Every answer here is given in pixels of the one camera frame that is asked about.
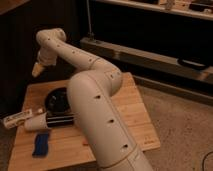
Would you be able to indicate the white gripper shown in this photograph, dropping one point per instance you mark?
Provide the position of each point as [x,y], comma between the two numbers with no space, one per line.
[45,58]

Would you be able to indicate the dark ceramic bowl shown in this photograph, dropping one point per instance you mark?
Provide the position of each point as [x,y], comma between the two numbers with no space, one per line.
[56,101]

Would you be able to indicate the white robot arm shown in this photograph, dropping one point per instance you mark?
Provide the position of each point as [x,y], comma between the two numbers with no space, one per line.
[89,94]

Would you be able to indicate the white paper cup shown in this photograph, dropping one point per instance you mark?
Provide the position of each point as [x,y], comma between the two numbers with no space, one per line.
[36,123]

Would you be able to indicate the white tube with label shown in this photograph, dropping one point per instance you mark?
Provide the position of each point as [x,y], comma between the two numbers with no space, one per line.
[19,118]

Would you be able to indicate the black striped box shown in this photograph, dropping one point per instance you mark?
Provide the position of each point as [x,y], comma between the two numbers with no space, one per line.
[57,121]

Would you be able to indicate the thin metal pole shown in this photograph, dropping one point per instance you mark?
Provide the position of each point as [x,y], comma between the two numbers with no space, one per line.
[90,31]

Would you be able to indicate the blue sponge cloth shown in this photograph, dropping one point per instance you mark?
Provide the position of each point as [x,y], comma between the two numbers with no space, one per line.
[41,147]

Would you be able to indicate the wooden low table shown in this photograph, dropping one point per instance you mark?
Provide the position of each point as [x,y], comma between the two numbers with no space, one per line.
[67,144]

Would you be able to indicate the wooden shelf with items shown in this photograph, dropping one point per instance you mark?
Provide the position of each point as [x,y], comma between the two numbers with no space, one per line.
[167,7]

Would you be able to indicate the black handle loop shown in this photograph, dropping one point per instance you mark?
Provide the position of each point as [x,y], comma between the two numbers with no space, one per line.
[193,66]

